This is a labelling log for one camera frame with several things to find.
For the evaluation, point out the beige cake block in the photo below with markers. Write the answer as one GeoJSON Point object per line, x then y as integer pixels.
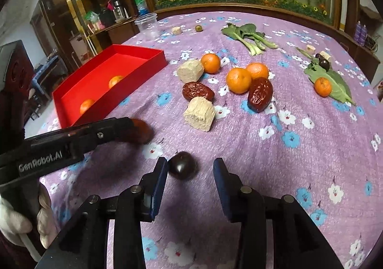
{"type": "Point", "coordinates": [190, 71]}
{"type": "Point", "coordinates": [200, 114]}

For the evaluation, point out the orange mandarin on leaf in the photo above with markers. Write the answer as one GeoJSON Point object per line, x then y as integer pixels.
{"type": "Point", "coordinates": [323, 87]}

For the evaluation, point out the orange mandarin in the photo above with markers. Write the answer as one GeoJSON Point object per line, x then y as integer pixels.
{"type": "Point", "coordinates": [211, 63]}
{"type": "Point", "coordinates": [323, 87]}
{"type": "Point", "coordinates": [85, 106]}
{"type": "Point", "coordinates": [258, 70]}
{"type": "Point", "coordinates": [238, 80]}
{"type": "Point", "coordinates": [114, 80]}

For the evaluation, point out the bok choy stalk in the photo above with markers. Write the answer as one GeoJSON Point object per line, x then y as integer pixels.
{"type": "Point", "coordinates": [248, 35]}

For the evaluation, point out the dark plum front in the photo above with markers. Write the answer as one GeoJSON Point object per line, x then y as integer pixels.
{"type": "Point", "coordinates": [182, 166]}

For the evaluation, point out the green snack bag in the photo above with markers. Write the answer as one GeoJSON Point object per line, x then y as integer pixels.
{"type": "Point", "coordinates": [93, 22]}

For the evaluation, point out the left hand white glove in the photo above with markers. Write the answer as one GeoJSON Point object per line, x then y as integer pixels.
{"type": "Point", "coordinates": [14, 223]}

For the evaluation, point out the small beige piece by cup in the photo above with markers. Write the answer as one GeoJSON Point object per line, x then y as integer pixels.
{"type": "Point", "coordinates": [176, 30]}

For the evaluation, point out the dark plum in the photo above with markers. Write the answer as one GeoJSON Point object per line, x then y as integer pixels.
{"type": "Point", "coordinates": [182, 166]}
{"type": "Point", "coordinates": [324, 64]}

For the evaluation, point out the green leaf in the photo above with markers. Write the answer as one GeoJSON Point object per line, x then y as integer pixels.
{"type": "Point", "coordinates": [340, 89]}

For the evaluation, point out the red date front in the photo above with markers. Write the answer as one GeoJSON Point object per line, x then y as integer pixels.
{"type": "Point", "coordinates": [141, 132]}

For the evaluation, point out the clear plastic cup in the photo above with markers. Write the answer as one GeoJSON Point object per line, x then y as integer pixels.
{"type": "Point", "coordinates": [148, 25]}

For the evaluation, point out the small green olive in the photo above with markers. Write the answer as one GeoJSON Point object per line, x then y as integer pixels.
{"type": "Point", "coordinates": [198, 28]}

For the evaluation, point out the purple bottles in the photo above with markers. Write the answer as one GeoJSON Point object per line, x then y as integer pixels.
{"type": "Point", "coordinates": [360, 34]}

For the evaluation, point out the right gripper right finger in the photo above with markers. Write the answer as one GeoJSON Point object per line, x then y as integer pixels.
{"type": "Point", "coordinates": [228, 188]}

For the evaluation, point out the black thermos flask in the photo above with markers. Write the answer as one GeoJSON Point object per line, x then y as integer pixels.
{"type": "Point", "coordinates": [119, 10]}

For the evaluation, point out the dark plum on leaf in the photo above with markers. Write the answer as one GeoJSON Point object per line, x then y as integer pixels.
{"type": "Point", "coordinates": [324, 64]}

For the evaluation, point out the small white piece right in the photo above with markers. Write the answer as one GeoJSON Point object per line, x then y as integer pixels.
{"type": "Point", "coordinates": [325, 55]}

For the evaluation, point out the red date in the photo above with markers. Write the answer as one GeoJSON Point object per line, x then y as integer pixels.
{"type": "Point", "coordinates": [141, 132]}
{"type": "Point", "coordinates": [191, 90]}
{"type": "Point", "coordinates": [260, 94]}

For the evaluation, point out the small beige piece right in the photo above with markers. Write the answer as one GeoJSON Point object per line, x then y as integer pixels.
{"type": "Point", "coordinates": [310, 49]}

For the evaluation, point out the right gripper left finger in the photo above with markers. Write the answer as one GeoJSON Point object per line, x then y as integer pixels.
{"type": "Point", "coordinates": [153, 185]}

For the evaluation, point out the green water bottle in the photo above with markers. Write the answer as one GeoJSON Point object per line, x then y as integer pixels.
{"type": "Point", "coordinates": [142, 7]}

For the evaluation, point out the red shallow box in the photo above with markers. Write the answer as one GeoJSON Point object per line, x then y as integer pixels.
{"type": "Point", "coordinates": [96, 88]}

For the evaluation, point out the purple floral tablecloth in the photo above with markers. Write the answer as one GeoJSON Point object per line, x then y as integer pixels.
{"type": "Point", "coordinates": [325, 153]}

